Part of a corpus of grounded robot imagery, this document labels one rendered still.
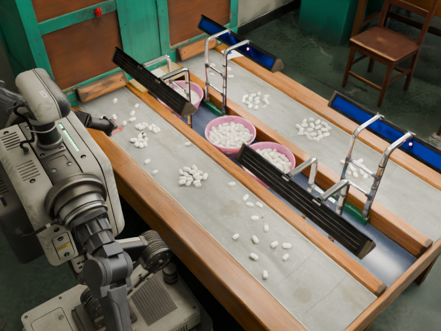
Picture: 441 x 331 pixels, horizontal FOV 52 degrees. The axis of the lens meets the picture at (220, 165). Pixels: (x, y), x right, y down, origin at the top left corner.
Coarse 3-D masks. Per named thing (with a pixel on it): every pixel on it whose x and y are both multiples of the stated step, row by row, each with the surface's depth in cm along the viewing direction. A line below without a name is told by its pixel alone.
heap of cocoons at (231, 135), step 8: (216, 128) 247; (224, 128) 245; (232, 128) 245; (240, 128) 244; (216, 136) 240; (224, 136) 241; (232, 136) 240; (240, 136) 241; (248, 136) 240; (216, 144) 236; (224, 144) 235; (232, 144) 235; (240, 144) 236
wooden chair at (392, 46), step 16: (400, 0) 363; (384, 16) 378; (432, 16) 349; (368, 32) 378; (384, 32) 378; (352, 48) 373; (368, 48) 359; (384, 48) 360; (400, 48) 360; (416, 48) 359; (352, 64) 389; (384, 80) 363; (384, 96) 373
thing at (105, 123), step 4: (104, 116) 220; (100, 120) 213; (104, 120) 215; (108, 120) 217; (100, 124) 212; (104, 124) 214; (108, 124) 216; (112, 124) 215; (100, 128) 213; (104, 128) 215; (108, 128) 216; (112, 128) 215; (104, 132) 218; (108, 132) 216; (108, 136) 216
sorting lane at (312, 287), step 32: (128, 96) 265; (128, 128) 244; (160, 128) 244; (160, 160) 227; (192, 160) 227; (192, 192) 211; (224, 192) 211; (224, 224) 198; (256, 224) 198; (288, 224) 198; (320, 256) 186; (288, 288) 176; (320, 288) 176; (352, 288) 176; (320, 320) 166; (352, 320) 166
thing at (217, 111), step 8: (224, 32) 243; (208, 40) 239; (248, 40) 237; (208, 48) 241; (232, 48) 231; (208, 56) 245; (224, 56) 231; (208, 64) 247; (224, 64) 235; (208, 72) 252; (216, 72) 244; (224, 72) 238; (208, 80) 255; (224, 80) 241; (208, 88) 259; (216, 88) 253; (224, 88) 245; (208, 96) 262; (224, 96) 248; (208, 104) 264; (224, 104) 252; (216, 112) 262; (224, 112) 256
